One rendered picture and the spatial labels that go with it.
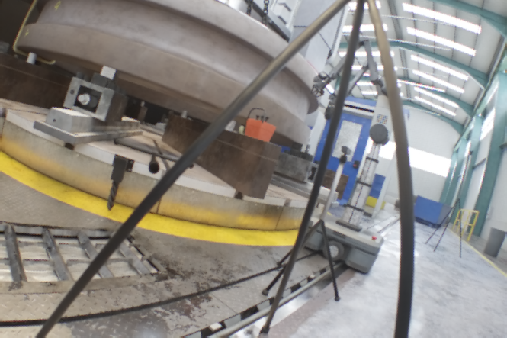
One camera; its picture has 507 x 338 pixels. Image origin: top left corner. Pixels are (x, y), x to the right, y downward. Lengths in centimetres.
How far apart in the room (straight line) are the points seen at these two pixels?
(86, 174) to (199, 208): 79
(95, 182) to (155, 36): 136
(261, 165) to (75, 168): 122
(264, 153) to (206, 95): 83
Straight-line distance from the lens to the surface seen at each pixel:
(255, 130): 189
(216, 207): 195
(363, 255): 209
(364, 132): 701
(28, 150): 207
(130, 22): 260
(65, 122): 168
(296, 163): 288
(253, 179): 176
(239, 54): 264
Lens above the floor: 62
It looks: level
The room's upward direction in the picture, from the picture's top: 19 degrees clockwise
